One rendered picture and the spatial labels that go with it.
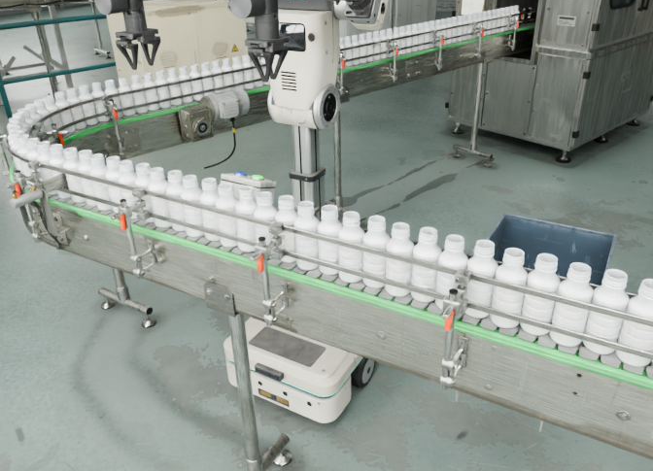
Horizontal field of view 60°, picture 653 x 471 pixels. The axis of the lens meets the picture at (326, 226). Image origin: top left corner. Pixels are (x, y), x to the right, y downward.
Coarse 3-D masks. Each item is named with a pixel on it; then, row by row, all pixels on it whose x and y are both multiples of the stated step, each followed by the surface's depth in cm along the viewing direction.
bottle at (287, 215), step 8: (280, 200) 133; (288, 200) 136; (280, 208) 134; (288, 208) 133; (280, 216) 134; (288, 216) 134; (296, 216) 135; (288, 224) 134; (288, 232) 135; (288, 240) 136; (288, 248) 137; (288, 256) 138
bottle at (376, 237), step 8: (376, 216) 124; (368, 224) 123; (376, 224) 122; (384, 224) 123; (368, 232) 124; (376, 232) 123; (384, 232) 124; (368, 240) 123; (376, 240) 123; (384, 240) 123; (376, 248) 123; (384, 248) 124; (368, 256) 125; (376, 256) 124; (368, 264) 126; (376, 264) 125; (384, 264) 126; (368, 272) 127; (376, 272) 126; (384, 272) 127; (368, 280) 128
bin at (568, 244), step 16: (512, 224) 172; (528, 224) 169; (544, 224) 166; (560, 224) 164; (496, 240) 167; (512, 240) 174; (528, 240) 171; (544, 240) 168; (560, 240) 166; (576, 240) 164; (592, 240) 161; (608, 240) 159; (496, 256) 173; (528, 256) 173; (560, 256) 168; (576, 256) 166; (592, 256) 163; (608, 256) 148; (560, 272) 170; (592, 272) 165
